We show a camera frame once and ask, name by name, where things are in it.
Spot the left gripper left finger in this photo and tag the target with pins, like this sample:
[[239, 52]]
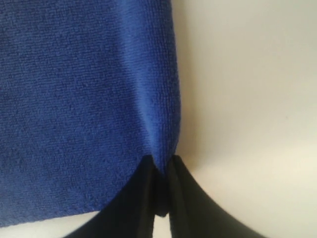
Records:
[[130, 214]]

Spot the blue microfiber towel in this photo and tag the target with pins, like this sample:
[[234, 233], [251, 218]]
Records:
[[87, 89]]

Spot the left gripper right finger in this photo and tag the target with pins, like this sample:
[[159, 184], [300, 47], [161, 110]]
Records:
[[193, 213]]

